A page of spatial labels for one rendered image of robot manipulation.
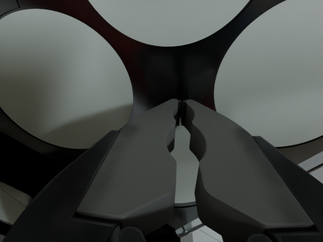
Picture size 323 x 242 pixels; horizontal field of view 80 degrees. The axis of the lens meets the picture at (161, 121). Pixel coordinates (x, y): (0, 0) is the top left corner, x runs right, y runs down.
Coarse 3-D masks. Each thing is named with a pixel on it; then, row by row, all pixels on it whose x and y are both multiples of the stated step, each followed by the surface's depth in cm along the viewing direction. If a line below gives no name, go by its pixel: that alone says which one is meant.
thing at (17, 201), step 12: (0, 132) 19; (12, 144) 20; (36, 156) 20; (60, 168) 21; (0, 192) 15; (12, 192) 16; (0, 204) 15; (12, 204) 15; (24, 204) 16; (0, 216) 14; (12, 216) 15; (0, 228) 15; (168, 228) 26; (180, 240) 25; (192, 240) 27
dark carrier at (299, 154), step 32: (0, 0) 10; (32, 0) 10; (64, 0) 10; (256, 0) 10; (224, 32) 11; (128, 64) 12; (160, 64) 12; (192, 64) 12; (160, 96) 13; (192, 96) 13; (0, 128) 15; (64, 160) 17
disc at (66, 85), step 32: (0, 32) 11; (32, 32) 11; (64, 32) 11; (96, 32) 11; (0, 64) 12; (32, 64) 12; (64, 64) 12; (96, 64) 12; (0, 96) 14; (32, 96) 13; (64, 96) 13; (96, 96) 13; (128, 96) 13; (32, 128) 15; (64, 128) 15; (96, 128) 15
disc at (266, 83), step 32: (288, 0) 10; (320, 0) 10; (256, 32) 11; (288, 32) 11; (320, 32) 10; (224, 64) 12; (256, 64) 12; (288, 64) 12; (320, 64) 11; (224, 96) 13; (256, 96) 13; (288, 96) 13; (320, 96) 12; (256, 128) 14; (288, 128) 14; (320, 128) 14
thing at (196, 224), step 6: (318, 156) 15; (306, 162) 15; (312, 162) 15; (318, 162) 15; (306, 168) 15; (312, 168) 15; (318, 168) 15; (192, 222) 21; (198, 222) 20; (180, 228) 22; (186, 228) 21; (192, 228) 21; (198, 228) 21; (174, 234) 22; (180, 234) 22; (186, 234) 21
